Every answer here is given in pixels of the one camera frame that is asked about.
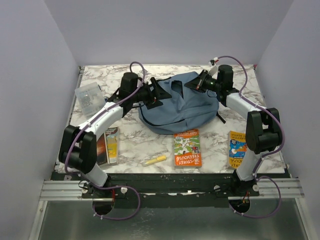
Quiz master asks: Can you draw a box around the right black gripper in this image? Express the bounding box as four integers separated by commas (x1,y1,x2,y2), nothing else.
184,70,221,94

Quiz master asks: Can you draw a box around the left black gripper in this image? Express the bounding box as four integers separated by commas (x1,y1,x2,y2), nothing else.
131,77,172,110

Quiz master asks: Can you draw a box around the blue student backpack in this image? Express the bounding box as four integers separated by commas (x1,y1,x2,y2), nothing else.
138,71,221,135

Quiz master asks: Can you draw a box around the orange treehouse book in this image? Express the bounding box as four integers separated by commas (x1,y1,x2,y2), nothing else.
173,129,202,168

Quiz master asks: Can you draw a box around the yellow highlighter pen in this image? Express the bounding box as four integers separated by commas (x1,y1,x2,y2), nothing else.
141,155,167,167

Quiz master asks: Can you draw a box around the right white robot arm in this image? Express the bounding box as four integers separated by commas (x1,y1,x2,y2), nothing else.
184,64,284,196

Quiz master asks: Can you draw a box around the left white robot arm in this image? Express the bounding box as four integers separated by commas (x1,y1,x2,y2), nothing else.
58,72,171,198

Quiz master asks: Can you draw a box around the yellow cover book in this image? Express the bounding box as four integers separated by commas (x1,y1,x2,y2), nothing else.
105,127,119,165

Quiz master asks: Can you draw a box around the clear plastic storage box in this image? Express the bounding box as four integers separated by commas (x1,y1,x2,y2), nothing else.
75,82,106,119

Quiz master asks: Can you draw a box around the yellow blue treehouse book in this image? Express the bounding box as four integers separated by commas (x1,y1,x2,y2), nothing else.
228,131,248,169

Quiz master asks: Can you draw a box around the dark sunset cover book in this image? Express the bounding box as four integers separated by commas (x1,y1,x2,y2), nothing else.
96,134,109,166

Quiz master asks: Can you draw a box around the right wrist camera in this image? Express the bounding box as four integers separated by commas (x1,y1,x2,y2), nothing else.
208,64,219,76

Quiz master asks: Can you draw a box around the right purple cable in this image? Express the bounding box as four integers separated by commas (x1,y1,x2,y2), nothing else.
209,55,286,218

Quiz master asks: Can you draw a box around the aluminium mounting rail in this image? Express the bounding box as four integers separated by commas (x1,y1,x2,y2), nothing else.
39,178,305,202

